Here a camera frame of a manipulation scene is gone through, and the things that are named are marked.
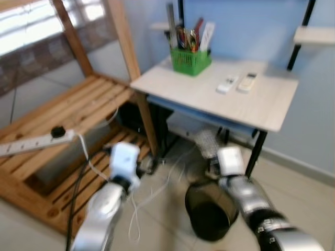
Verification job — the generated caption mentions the light wood black leg desk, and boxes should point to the light wood black leg desk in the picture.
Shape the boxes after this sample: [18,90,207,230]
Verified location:
[130,58,300,178]

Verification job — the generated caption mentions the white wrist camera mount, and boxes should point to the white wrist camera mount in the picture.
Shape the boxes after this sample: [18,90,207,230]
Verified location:
[109,142,141,181]
[216,146,247,178]

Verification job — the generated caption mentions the white power strip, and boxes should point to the white power strip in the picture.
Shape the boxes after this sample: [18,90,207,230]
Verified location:
[0,130,76,157]

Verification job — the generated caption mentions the black slanted shelf pole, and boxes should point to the black slanted shelf pole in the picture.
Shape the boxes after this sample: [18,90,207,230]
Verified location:
[287,0,317,71]

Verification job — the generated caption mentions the thin black shelf pole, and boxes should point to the thin black shelf pole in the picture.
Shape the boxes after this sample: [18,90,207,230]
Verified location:
[178,0,185,27]

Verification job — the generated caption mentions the wooden slatted frame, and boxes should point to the wooden slatted frame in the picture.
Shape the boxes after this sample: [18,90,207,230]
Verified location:
[0,0,159,236]

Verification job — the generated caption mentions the black round trash bin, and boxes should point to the black round trash bin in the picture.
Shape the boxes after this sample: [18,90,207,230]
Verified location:
[184,180,239,242]

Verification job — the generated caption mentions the grey mesh basket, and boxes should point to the grey mesh basket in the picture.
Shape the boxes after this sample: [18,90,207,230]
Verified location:
[194,128,223,160]

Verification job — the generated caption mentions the cream remote control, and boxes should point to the cream remote control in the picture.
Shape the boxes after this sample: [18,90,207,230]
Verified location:
[237,72,258,94]

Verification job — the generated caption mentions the white remote control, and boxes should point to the white remote control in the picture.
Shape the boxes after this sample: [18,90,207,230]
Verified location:
[216,76,239,95]

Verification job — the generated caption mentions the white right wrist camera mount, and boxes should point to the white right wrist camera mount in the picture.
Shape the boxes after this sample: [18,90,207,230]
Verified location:
[216,146,247,178]

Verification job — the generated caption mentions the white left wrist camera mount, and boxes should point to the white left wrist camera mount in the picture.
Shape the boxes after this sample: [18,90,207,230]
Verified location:
[109,142,141,181]

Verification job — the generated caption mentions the small white shelf board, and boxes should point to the small white shelf board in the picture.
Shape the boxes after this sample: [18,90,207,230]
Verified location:
[149,21,173,32]

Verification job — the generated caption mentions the grey metal ruler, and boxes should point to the grey metal ruler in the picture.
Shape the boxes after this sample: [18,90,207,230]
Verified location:
[167,3,179,50]

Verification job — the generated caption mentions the black power plug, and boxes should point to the black power plug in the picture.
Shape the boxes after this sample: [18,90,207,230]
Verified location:
[51,125,66,138]

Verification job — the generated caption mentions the white flat ruler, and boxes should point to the white flat ruler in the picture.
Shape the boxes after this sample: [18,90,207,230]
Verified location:
[199,22,216,53]

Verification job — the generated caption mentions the bright window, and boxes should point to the bright window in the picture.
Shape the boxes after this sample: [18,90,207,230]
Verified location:
[0,0,111,56]

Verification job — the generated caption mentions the red pen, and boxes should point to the red pen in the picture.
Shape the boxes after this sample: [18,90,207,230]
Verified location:
[193,18,204,51]

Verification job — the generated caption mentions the green plastic basket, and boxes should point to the green plastic basket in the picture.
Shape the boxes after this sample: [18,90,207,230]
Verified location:
[170,47,213,77]

